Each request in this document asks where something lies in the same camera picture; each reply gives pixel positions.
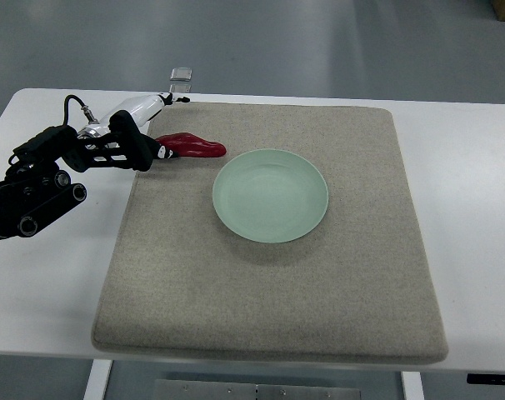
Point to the light green plate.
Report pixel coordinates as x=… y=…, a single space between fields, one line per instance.
x=270 y=196

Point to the white table leg right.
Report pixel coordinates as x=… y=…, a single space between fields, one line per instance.
x=412 y=386

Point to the white table leg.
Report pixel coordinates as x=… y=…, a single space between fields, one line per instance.
x=412 y=386
x=97 y=382

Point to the red pepper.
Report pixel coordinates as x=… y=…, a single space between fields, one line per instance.
x=185 y=144

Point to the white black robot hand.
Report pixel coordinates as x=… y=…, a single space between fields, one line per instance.
x=142 y=109

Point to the beige fabric mat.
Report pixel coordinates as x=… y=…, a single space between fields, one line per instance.
x=301 y=244

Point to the clear floor socket cover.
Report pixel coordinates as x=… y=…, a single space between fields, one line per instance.
x=181 y=74

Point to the white table leg left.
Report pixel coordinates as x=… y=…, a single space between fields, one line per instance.
x=97 y=382

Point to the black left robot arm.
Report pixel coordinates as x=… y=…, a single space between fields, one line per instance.
x=36 y=192

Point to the black table control panel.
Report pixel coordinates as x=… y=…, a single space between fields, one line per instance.
x=486 y=379

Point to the metal base plate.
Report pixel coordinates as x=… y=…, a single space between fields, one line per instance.
x=182 y=389

